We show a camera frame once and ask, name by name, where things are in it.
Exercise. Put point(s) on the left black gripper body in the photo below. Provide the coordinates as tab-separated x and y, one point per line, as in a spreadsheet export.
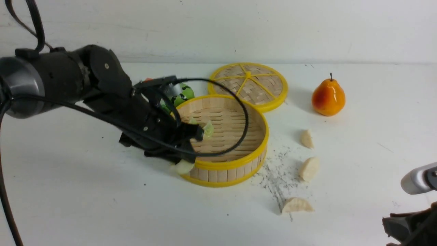
115	100

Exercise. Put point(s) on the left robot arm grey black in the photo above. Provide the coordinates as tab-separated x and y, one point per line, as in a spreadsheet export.
94	75

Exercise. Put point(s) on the cream dumpling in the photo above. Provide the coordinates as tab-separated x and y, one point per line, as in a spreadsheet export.
306	139
309	169
182	167
296	204

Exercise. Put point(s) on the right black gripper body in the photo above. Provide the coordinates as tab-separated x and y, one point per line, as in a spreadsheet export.
413	229

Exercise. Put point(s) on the orange toy pear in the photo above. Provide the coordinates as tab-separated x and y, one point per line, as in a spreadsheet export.
328	98

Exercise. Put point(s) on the pale green dumpling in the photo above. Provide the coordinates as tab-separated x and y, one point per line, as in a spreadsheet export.
208	130
193	121

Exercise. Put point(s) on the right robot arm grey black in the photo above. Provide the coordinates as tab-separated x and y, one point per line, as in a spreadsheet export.
420	180

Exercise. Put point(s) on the woven bamboo steamer lid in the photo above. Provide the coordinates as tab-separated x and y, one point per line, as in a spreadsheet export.
258	84

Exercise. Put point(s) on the green toy watermelon ball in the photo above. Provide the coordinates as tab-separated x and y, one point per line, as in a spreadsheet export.
182	95

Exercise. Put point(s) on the bamboo steamer tray yellow rim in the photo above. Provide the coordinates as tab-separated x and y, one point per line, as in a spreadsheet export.
229	121

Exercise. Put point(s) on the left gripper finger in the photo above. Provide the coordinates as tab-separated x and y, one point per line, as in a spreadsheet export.
176	155
192	131

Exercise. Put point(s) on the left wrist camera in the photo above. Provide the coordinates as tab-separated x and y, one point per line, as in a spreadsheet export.
154	90

